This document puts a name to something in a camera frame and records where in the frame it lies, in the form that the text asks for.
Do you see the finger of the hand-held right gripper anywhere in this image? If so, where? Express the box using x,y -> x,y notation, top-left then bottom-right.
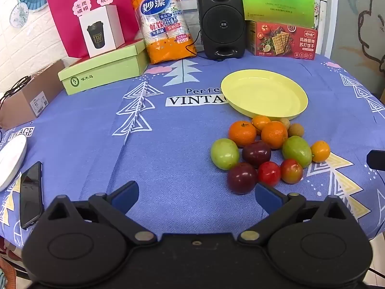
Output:
366,150 -> 385,171

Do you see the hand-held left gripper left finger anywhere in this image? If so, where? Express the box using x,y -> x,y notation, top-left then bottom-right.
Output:
39,181 -> 157,246

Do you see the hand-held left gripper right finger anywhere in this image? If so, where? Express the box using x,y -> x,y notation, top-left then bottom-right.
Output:
237,182 -> 358,245

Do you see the dark purple plum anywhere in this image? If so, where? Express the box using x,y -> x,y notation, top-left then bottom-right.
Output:
227,163 -> 258,195
242,140 -> 272,169

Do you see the red and yellow plum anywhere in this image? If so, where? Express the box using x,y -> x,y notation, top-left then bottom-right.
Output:
280,158 -> 304,184

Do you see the small yellowish orange kumquat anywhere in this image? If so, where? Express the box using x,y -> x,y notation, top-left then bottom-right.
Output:
310,140 -> 331,163

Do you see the pale green plum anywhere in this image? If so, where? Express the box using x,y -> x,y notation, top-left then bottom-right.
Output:
210,138 -> 240,171

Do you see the orange mandarin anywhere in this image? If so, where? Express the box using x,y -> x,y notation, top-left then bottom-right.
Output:
251,115 -> 272,135
261,121 -> 289,149

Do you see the large mandarin with stem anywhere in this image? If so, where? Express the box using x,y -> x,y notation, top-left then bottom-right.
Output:
229,121 -> 257,148

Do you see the yellow plastic plate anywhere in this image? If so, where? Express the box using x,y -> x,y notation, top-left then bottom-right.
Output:
220,69 -> 309,119

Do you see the blue printed tablecloth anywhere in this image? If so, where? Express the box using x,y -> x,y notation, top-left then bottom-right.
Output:
0,53 -> 385,247

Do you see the black smartphone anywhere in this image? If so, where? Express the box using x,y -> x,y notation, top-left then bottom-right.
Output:
20,161 -> 45,229

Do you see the white dish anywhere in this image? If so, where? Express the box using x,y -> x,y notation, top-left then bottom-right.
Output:
0,134 -> 28,191

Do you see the light green shoe box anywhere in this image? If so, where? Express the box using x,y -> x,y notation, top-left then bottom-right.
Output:
58,39 -> 150,96

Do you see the brown cardboard box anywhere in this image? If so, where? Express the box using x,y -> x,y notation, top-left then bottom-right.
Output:
0,59 -> 65,130

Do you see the red cracker box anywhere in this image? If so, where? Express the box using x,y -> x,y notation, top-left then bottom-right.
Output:
245,20 -> 318,61

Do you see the orange paper cup pack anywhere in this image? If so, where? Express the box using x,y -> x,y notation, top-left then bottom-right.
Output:
132,0 -> 197,65

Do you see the white coffee cup box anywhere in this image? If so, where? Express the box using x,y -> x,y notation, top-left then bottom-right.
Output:
78,5 -> 125,58

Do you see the black speaker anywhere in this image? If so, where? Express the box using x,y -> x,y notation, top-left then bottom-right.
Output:
197,0 -> 245,61

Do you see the green gift box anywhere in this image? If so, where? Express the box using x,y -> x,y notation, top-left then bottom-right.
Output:
238,0 -> 316,26

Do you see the pink paper bag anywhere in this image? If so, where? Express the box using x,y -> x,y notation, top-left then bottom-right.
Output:
41,0 -> 142,58

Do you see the small pale fan decoration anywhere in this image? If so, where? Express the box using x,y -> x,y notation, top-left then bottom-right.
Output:
9,2 -> 29,31

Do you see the black speaker cable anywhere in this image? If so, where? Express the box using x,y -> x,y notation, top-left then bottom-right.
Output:
185,30 -> 225,62

